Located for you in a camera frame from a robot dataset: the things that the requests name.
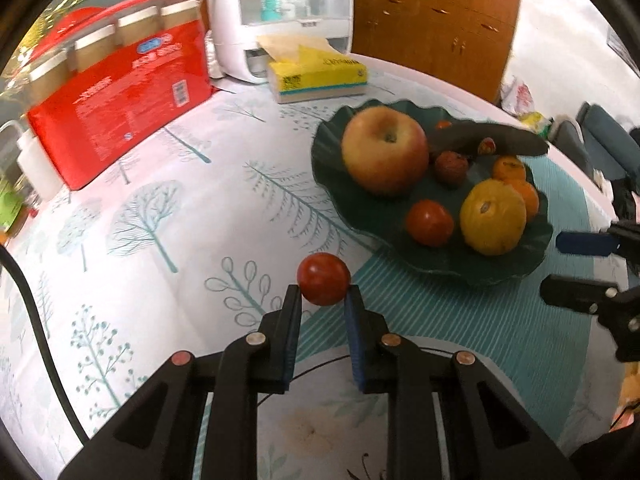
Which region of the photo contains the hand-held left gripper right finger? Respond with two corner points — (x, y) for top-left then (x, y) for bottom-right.
(344, 284), (576, 480)

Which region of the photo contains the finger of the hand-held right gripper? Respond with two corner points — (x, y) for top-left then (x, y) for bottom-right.
(540, 275), (640, 363)
(556, 221), (640, 258)

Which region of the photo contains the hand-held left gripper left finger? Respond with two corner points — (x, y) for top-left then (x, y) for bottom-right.
(57, 284), (303, 480)

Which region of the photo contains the mandarin with stem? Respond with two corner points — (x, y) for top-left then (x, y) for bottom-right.
(512, 180), (541, 222)

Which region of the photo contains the red tomato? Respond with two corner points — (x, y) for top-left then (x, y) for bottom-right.
(297, 253), (352, 307)
(405, 199), (455, 247)

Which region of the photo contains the yellow round fruit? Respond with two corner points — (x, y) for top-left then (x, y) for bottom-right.
(459, 179), (528, 256)

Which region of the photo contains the green wavy plate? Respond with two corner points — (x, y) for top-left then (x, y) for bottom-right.
(311, 99), (555, 287)

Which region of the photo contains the wrinkled red date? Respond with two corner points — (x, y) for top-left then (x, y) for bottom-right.
(433, 151), (470, 187)

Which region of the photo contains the red yellow apple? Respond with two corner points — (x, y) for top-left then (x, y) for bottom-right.
(341, 108), (431, 197)

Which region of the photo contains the grey blue chair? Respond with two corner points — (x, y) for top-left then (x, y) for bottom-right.
(550, 120), (596, 181)
(575, 102), (640, 181)

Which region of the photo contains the orange mandarin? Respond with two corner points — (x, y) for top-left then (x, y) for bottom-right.
(492, 156), (527, 182)

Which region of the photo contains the printed tablecloth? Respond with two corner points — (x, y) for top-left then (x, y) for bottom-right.
(0, 55), (631, 480)

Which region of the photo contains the white red plastic bag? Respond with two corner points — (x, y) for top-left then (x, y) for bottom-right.
(500, 76), (536, 116)

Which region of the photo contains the yellow tissue box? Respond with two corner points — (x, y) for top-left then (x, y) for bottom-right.
(257, 35), (368, 105)

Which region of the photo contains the wooden cupboard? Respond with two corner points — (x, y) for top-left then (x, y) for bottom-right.
(352, 0), (523, 103)

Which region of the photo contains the red paper cup pack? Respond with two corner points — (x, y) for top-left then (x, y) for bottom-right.
(25, 0), (215, 192)

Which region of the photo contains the white squeeze bottle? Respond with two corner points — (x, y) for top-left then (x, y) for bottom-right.
(0, 120), (63, 201)

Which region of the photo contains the green label bottle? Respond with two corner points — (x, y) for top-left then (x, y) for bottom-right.
(0, 180), (26, 236)

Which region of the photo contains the white countertop appliance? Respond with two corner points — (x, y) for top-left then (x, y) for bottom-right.
(205, 0), (356, 83)

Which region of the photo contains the black cable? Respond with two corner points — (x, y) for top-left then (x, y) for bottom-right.
(0, 247), (91, 443)

